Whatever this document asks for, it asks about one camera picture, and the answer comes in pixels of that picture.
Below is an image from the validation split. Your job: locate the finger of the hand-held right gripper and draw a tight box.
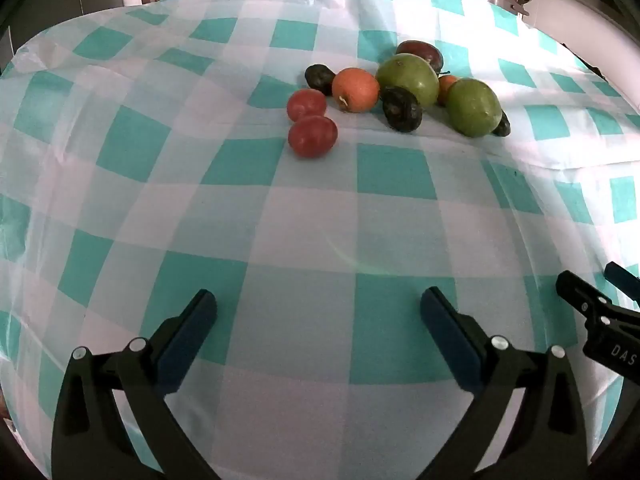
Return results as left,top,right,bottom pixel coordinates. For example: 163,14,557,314
603,261,640,309
555,270,640,377

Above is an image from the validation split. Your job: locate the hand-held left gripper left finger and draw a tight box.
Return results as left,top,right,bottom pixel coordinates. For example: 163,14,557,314
51,288,222,480

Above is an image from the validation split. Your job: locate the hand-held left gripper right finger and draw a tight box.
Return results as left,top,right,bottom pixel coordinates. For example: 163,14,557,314
419,287,601,480

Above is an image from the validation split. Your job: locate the small orange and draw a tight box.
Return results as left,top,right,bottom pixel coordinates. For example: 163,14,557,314
437,74,459,107

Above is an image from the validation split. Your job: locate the dark red apple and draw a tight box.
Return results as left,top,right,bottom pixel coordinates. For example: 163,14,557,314
396,40,445,74

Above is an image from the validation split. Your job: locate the teal white checkered tablecloth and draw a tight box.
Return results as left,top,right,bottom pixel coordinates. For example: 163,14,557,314
0,0,640,480

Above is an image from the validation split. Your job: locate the green apple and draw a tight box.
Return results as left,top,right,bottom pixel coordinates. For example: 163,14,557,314
375,55,441,110
445,78,503,138

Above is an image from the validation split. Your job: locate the red tomato front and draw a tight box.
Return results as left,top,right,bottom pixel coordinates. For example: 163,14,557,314
287,115,339,159

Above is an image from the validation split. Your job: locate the red tomato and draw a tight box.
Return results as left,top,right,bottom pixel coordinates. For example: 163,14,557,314
286,88,328,123
287,115,339,159

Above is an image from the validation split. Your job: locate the red tomato back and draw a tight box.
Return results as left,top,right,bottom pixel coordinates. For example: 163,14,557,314
286,88,328,123

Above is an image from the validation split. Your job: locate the large orange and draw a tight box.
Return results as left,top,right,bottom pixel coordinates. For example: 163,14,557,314
332,67,381,114

